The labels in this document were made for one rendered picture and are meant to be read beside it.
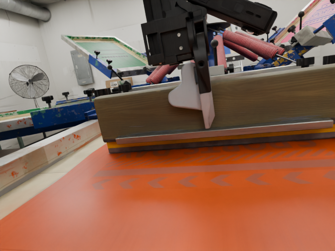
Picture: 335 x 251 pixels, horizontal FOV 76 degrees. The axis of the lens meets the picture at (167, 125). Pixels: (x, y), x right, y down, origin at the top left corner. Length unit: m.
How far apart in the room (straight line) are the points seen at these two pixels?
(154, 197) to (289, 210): 0.12
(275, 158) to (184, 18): 0.20
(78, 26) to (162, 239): 5.57
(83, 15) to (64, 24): 0.51
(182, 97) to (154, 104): 0.05
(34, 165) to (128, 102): 0.17
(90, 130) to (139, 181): 0.26
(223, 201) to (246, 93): 0.16
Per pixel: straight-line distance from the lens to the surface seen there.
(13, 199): 0.33
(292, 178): 0.25
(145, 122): 0.33
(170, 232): 0.19
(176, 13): 0.32
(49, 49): 6.08
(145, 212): 0.21
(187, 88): 0.29
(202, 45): 0.27
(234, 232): 0.18
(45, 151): 0.40
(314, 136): 0.36
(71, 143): 0.45
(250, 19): 0.31
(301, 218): 0.20
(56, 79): 6.03
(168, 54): 0.30
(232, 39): 1.27
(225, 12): 0.31
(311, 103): 0.33
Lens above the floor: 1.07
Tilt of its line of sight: 13 degrees down
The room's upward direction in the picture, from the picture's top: 9 degrees counter-clockwise
